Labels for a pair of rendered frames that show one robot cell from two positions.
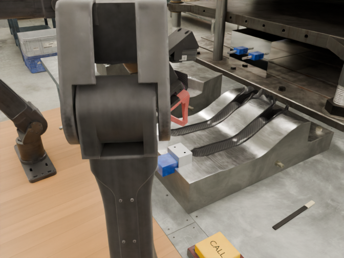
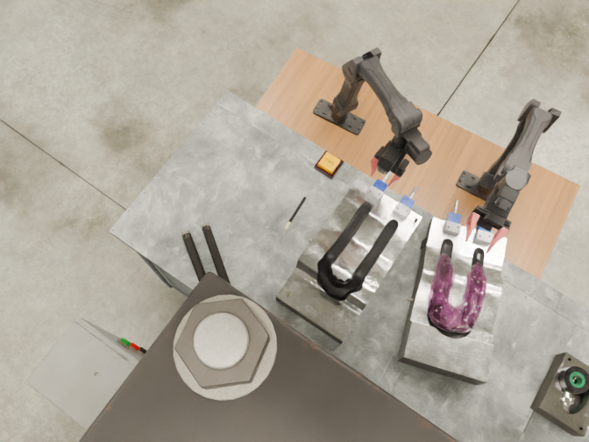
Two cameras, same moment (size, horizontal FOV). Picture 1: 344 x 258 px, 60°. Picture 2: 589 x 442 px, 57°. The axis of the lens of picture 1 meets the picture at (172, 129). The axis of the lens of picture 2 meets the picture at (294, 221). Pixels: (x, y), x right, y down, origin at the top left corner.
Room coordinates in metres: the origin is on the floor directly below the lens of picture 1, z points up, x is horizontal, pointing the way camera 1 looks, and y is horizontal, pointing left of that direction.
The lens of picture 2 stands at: (1.10, -0.60, 2.62)
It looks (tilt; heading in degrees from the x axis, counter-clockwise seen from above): 70 degrees down; 153
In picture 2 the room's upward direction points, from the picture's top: 2 degrees clockwise
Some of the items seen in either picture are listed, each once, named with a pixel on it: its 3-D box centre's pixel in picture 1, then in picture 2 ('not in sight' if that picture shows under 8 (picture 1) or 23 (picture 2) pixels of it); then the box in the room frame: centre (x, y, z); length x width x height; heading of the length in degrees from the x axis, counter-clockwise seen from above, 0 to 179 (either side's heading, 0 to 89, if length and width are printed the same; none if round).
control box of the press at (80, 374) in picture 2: not in sight; (176, 402); (0.89, -0.89, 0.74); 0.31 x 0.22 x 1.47; 31
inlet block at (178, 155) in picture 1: (161, 166); (380, 185); (0.54, 0.02, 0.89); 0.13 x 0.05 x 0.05; 121
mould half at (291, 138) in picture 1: (237, 132); (350, 256); (0.72, -0.18, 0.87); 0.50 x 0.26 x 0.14; 121
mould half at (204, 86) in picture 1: (151, 97); (456, 295); (0.98, 0.07, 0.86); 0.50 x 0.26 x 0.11; 138
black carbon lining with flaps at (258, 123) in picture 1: (232, 117); (357, 250); (0.72, -0.17, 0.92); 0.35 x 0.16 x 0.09; 121
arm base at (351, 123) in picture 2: not in sight; (339, 111); (0.19, 0.04, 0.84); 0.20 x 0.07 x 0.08; 35
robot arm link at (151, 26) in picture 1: (125, 45); (381, 92); (0.37, 0.06, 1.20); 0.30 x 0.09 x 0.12; 4
